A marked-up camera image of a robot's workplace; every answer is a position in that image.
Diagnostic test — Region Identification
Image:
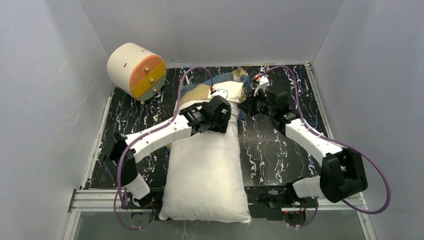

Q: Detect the blue beige white pillowcase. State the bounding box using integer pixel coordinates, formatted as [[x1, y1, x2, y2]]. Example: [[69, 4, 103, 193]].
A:
[[165, 67, 252, 153]]

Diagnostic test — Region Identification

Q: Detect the white pillow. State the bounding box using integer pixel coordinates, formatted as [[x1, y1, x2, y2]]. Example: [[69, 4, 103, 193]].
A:
[[158, 79, 253, 225]]

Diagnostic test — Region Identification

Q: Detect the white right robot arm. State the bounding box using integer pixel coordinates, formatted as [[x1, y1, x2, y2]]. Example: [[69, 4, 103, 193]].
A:
[[237, 87, 368, 204]]

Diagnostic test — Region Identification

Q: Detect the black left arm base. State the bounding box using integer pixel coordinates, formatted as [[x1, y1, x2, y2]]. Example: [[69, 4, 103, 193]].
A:
[[121, 187, 165, 221]]

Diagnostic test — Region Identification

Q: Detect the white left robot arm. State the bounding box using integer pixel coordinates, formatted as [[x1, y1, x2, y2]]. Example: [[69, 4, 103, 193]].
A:
[[103, 93, 246, 204]]

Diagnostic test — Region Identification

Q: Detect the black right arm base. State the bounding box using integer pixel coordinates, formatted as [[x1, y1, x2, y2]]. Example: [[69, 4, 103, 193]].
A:
[[244, 185, 319, 229]]

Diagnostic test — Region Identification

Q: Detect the round cream drawer cabinet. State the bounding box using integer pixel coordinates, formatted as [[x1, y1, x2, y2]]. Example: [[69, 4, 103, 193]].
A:
[[107, 42, 167, 102]]

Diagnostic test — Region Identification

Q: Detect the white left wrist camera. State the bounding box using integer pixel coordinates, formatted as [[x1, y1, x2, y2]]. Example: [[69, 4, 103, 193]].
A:
[[209, 84, 230, 100]]

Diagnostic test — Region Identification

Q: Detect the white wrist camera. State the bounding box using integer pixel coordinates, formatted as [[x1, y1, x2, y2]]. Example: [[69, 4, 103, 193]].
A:
[[209, 84, 230, 100], [253, 74, 270, 97]]

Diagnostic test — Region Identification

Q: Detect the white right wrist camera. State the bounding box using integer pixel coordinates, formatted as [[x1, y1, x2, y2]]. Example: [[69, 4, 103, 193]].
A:
[[253, 74, 270, 97]]

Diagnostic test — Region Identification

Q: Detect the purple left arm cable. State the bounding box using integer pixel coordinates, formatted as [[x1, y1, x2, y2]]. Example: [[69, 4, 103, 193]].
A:
[[113, 66, 215, 231]]

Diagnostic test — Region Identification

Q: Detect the aluminium table frame rail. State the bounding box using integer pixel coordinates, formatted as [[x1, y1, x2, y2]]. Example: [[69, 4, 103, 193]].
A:
[[64, 68, 376, 240]]

